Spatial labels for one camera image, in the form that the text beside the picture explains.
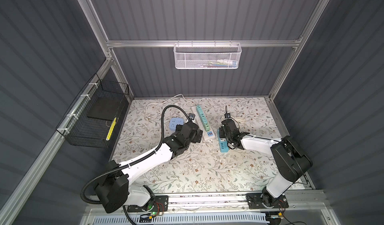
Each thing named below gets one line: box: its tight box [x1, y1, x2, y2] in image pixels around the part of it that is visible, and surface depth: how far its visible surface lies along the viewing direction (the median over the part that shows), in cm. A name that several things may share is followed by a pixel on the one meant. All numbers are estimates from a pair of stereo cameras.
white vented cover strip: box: [92, 213, 271, 225], surface depth 72 cm
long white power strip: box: [191, 105, 216, 140], surface depth 101 cm
